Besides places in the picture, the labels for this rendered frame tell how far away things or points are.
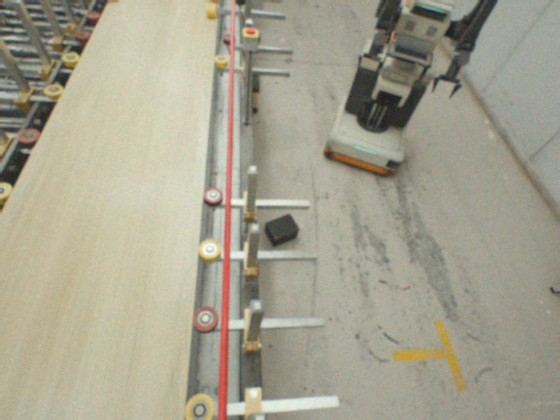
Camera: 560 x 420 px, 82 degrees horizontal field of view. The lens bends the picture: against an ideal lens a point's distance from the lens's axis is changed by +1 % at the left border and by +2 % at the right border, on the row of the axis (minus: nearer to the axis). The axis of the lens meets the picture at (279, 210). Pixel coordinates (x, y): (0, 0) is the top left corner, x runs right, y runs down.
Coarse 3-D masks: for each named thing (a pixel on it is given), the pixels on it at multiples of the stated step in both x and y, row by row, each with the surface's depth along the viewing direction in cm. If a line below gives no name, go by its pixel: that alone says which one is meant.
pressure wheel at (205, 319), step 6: (204, 306) 105; (198, 312) 103; (204, 312) 104; (210, 312) 104; (216, 312) 104; (198, 318) 102; (204, 318) 102; (210, 318) 103; (216, 318) 103; (198, 324) 101; (204, 324) 102; (210, 324) 102; (216, 324) 103; (198, 330) 101; (204, 330) 100; (210, 330) 102
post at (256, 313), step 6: (252, 300) 84; (258, 300) 84; (252, 306) 83; (258, 306) 83; (252, 312) 83; (258, 312) 83; (252, 318) 87; (258, 318) 87; (252, 324) 91; (258, 324) 92; (252, 330) 97; (258, 330) 97; (252, 336) 103; (258, 336) 103
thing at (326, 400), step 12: (324, 396) 100; (336, 396) 100; (216, 408) 94; (228, 408) 95; (240, 408) 95; (264, 408) 96; (276, 408) 96; (288, 408) 97; (300, 408) 97; (312, 408) 97
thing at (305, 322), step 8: (232, 320) 112; (240, 320) 112; (264, 320) 113; (272, 320) 113; (280, 320) 114; (288, 320) 114; (296, 320) 114; (304, 320) 115; (312, 320) 115; (320, 320) 115; (216, 328) 109; (232, 328) 110; (240, 328) 110; (264, 328) 112; (272, 328) 113; (280, 328) 114; (288, 328) 115
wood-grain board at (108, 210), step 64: (128, 0) 213; (192, 0) 224; (128, 64) 174; (192, 64) 181; (64, 128) 142; (128, 128) 147; (192, 128) 152; (64, 192) 124; (128, 192) 127; (192, 192) 131; (0, 256) 107; (64, 256) 109; (128, 256) 112; (192, 256) 115; (0, 320) 96; (64, 320) 98; (128, 320) 100; (192, 320) 102; (0, 384) 87; (64, 384) 89; (128, 384) 90
